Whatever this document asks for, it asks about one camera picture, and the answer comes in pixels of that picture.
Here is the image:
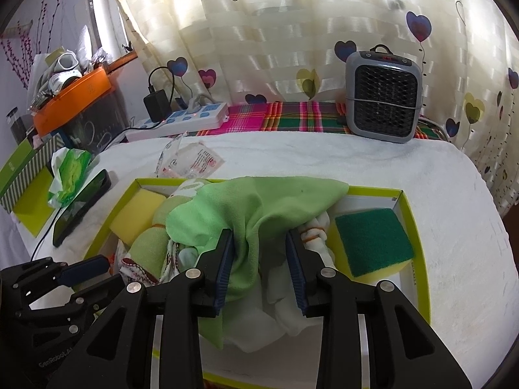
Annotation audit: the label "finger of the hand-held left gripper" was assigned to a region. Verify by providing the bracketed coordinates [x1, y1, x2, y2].
[0, 254, 111, 312]
[16, 274, 124, 335]

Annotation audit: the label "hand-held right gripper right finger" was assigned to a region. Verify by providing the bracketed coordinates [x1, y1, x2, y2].
[285, 231, 473, 389]

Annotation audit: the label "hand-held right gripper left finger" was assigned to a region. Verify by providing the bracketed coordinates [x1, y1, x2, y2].
[46, 229, 236, 389]

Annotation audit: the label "green towel patterned edge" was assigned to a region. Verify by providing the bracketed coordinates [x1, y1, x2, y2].
[115, 178, 211, 288]

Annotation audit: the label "green cloth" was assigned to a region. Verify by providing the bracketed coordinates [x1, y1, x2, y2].
[166, 175, 350, 351]

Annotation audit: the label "lime green cardboard box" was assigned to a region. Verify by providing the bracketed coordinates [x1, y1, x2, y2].
[83, 176, 431, 389]

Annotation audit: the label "white loose cloth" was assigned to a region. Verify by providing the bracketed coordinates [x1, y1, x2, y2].
[221, 263, 325, 353]

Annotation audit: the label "black phone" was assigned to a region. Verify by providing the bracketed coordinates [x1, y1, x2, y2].
[53, 169, 112, 248]

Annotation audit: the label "plain yellow sponge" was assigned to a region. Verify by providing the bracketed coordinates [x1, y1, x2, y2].
[109, 188, 167, 246]

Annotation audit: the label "lime green box lid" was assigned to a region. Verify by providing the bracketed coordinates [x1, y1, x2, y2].
[12, 168, 57, 238]

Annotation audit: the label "yellow sponge green scouring pad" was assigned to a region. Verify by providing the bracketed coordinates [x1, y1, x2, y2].
[329, 207, 415, 284]

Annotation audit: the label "green tissue pack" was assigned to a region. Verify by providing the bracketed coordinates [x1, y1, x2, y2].
[46, 147, 95, 207]

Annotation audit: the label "striped green box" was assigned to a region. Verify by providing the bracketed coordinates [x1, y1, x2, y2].
[0, 136, 66, 213]

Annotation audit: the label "clear plastic packet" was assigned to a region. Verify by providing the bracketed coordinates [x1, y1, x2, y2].
[156, 136, 225, 179]

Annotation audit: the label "dark glass tank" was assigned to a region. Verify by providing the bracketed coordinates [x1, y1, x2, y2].
[53, 89, 134, 157]

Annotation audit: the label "plaid cloth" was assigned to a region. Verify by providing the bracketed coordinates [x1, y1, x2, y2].
[184, 100, 453, 142]

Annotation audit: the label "dark glass jar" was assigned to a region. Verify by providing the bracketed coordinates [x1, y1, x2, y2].
[5, 106, 31, 144]

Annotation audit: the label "white blue power strip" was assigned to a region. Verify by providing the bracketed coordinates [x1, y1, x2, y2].
[126, 102, 230, 138]

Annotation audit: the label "orange tray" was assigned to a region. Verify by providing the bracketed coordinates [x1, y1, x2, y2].
[32, 67, 112, 136]

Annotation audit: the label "black charger adapter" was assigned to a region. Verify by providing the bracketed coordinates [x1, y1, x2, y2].
[145, 65, 179, 122]

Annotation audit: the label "grey fan heater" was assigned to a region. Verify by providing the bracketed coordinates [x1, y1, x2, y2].
[344, 44, 424, 143]

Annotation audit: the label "white grey clutter pile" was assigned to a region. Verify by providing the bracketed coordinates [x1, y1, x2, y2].
[30, 46, 88, 102]

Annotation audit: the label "pink decorative branches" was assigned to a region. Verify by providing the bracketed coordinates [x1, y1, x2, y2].
[0, 0, 66, 86]

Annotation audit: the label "cream curtain with hearts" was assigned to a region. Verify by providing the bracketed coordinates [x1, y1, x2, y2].
[101, 0, 519, 215]

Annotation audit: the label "black phone cable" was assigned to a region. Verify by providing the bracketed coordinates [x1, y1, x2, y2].
[28, 227, 61, 262]

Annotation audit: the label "window frame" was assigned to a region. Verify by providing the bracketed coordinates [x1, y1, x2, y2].
[87, 0, 136, 59]

